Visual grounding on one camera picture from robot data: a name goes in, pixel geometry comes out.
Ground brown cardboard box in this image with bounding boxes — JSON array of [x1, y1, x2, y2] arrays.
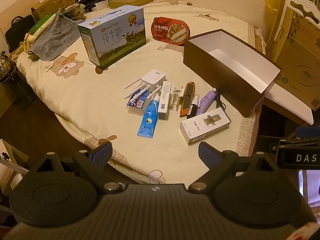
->
[[31, 0, 75, 22], [183, 29, 282, 118]]

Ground orange utility knife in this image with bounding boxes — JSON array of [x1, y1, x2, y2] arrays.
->
[[179, 82, 196, 119]]

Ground purple tube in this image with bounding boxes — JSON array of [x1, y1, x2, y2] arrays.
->
[[196, 90, 217, 116]]

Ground white box lid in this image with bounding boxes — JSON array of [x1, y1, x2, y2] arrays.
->
[[262, 82, 314, 125]]

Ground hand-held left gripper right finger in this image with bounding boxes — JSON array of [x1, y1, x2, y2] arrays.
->
[[189, 141, 285, 193]]

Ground green box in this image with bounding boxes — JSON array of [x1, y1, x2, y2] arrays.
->
[[27, 13, 59, 37]]

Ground blue tube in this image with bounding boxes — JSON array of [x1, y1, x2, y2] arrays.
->
[[137, 95, 160, 138]]

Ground blue toothpaste box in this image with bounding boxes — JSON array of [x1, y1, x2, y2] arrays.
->
[[126, 90, 150, 116]]

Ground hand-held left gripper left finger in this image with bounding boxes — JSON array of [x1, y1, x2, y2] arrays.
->
[[27, 141, 125, 193]]

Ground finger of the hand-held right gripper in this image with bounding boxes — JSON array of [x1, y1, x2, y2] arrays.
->
[[295, 126, 320, 140], [256, 135, 320, 154]]

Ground red instant rice bowl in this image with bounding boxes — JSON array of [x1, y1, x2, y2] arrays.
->
[[151, 16, 191, 46]]

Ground large printed cardboard box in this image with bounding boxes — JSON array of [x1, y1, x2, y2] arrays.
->
[[266, 7, 320, 110]]

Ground blue milk carton box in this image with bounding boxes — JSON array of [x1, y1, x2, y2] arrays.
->
[[78, 5, 147, 70]]

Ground white plastic comb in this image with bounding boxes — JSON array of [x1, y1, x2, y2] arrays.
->
[[169, 86, 185, 110]]

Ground white chair back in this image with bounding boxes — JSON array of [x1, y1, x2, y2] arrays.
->
[[274, 0, 320, 42]]

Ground white furniture piece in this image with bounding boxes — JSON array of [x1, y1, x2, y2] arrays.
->
[[0, 139, 29, 193]]

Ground black bag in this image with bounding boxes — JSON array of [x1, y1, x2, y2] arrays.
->
[[4, 15, 35, 53]]

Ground flat tan box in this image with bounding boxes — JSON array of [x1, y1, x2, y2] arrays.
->
[[109, 0, 154, 9]]

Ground white wifi repeater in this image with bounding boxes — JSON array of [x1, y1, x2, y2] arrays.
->
[[124, 70, 167, 100]]

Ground slim white box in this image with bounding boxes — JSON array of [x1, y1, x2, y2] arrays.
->
[[157, 81, 172, 120]]

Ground grey cloth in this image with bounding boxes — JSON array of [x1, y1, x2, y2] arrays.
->
[[28, 10, 85, 61]]

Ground black cable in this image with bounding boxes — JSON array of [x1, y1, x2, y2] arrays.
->
[[212, 88, 227, 112]]

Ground white box with gold label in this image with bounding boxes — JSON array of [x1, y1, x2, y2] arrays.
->
[[179, 107, 232, 145]]

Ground glass kettle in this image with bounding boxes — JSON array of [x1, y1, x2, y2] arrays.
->
[[0, 51, 18, 84]]

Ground small dark boxes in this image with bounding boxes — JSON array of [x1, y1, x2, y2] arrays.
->
[[61, 4, 87, 20]]

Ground black and white marker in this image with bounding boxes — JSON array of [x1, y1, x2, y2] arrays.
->
[[186, 94, 201, 119]]

